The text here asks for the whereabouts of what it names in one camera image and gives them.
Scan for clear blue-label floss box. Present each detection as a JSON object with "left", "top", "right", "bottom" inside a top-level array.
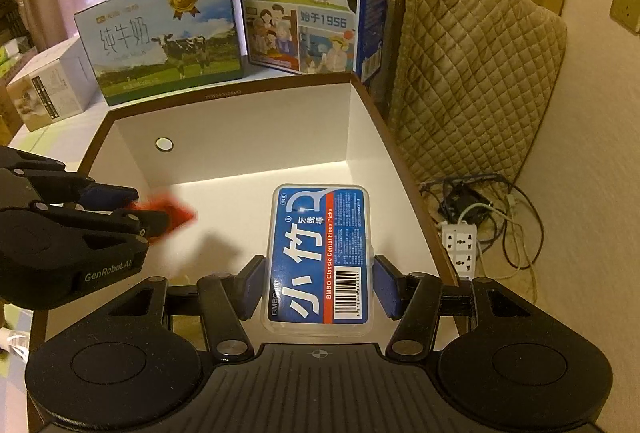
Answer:
[{"left": 262, "top": 184, "right": 379, "bottom": 339}]

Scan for brown cardboard box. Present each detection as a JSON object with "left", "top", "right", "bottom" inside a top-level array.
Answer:
[{"left": 29, "top": 73, "right": 462, "bottom": 433}]

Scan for red candy packet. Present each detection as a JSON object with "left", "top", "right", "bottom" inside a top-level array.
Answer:
[{"left": 131, "top": 195, "right": 199, "bottom": 245}]

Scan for green milk carton case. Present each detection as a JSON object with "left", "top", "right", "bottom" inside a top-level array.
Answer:
[{"left": 73, "top": 0, "right": 246, "bottom": 106}]

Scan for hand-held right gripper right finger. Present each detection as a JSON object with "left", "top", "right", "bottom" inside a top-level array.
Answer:
[{"left": 374, "top": 254, "right": 538, "bottom": 361}]

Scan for tangled cables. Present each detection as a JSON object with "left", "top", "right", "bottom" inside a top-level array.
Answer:
[{"left": 419, "top": 174, "right": 539, "bottom": 275}]

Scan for quilted beige chair cover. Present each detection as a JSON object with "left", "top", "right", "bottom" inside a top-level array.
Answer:
[{"left": 387, "top": 0, "right": 569, "bottom": 186}]

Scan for wall socket plate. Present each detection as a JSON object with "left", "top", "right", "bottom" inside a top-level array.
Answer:
[{"left": 609, "top": 0, "right": 640, "bottom": 34}]

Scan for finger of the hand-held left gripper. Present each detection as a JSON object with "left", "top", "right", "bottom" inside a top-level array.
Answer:
[
  {"left": 30, "top": 201, "right": 171, "bottom": 249},
  {"left": 0, "top": 147, "right": 140, "bottom": 211}
]

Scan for beige product box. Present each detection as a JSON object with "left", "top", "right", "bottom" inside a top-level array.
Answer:
[{"left": 5, "top": 35, "right": 99, "bottom": 132}]

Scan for white power strip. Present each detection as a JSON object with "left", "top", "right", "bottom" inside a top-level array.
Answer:
[{"left": 439, "top": 220, "right": 482, "bottom": 282}]

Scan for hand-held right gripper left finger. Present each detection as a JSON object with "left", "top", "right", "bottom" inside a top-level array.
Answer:
[{"left": 107, "top": 255, "right": 266, "bottom": 361}]

